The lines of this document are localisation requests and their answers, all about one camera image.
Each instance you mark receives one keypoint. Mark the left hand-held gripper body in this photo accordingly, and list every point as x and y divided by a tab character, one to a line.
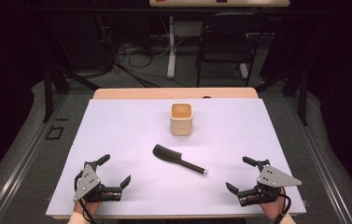
87	183

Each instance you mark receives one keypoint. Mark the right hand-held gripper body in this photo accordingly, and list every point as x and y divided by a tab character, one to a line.
273	179

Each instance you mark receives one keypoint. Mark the black spatula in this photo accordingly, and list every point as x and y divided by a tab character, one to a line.
168	155

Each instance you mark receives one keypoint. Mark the beige square cup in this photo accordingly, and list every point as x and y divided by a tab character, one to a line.
181	126

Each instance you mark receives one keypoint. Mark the person's left hand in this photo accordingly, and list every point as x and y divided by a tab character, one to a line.
89	207

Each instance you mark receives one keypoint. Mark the person's right hand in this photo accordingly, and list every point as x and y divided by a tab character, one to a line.
274	208

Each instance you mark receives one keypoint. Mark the white table mat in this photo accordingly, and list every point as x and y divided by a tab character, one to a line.
133	140

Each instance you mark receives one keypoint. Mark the black table grommet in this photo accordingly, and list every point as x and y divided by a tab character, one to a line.
207	97

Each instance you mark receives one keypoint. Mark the black metal stand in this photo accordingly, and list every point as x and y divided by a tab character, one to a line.
48	93
303	96

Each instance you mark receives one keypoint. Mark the black folding chair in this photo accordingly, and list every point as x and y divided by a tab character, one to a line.
226	46

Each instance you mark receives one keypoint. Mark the wooden table with white legs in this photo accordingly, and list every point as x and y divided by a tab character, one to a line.
242	3

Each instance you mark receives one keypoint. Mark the metal floor rail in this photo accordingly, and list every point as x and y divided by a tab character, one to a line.
323	161
24	161

